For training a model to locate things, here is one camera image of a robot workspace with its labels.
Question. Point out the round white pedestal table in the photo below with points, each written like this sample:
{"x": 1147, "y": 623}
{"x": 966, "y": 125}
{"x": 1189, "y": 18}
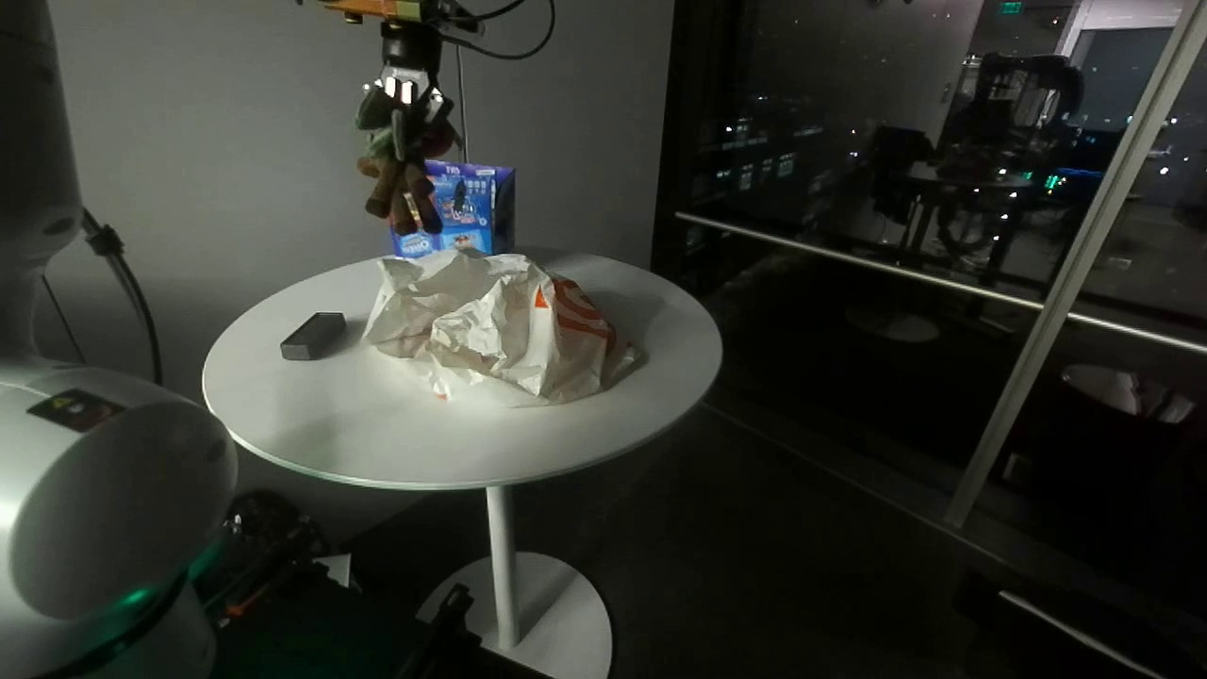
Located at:
{"x": 505, "y": 567}

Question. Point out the white and orange plastic bag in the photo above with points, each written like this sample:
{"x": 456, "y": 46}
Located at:
{"x": 505, "y": 326}

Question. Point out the white window rail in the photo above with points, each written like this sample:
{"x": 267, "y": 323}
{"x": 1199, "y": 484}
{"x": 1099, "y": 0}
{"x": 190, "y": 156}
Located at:
{"x": 882, "y": 266}

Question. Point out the brown and green plush toy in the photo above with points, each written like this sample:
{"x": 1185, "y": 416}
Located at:
{"x": 401, "y": 171}

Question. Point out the grey felt block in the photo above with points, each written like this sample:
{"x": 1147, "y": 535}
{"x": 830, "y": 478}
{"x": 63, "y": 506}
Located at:
{"x": 315, "y": 337}

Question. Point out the black robot stand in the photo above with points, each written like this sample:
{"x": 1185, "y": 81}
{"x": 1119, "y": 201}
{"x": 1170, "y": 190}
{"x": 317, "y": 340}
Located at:
{"x": 288, "y": 629}

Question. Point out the white slanted window mullion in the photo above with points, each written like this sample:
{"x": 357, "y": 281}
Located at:
{"x": 1068, "y": 289}

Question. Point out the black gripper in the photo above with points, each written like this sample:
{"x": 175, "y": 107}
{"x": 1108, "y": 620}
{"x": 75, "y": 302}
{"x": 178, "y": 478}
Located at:
{"x": 410, "y": 43}

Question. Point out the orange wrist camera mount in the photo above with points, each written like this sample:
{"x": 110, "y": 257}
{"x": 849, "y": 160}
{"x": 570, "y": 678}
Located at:
{"x": 362, "y": 7}

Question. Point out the blue snack pack box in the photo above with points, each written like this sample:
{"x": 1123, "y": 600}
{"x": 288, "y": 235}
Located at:
{"x": 477, "y": 208}

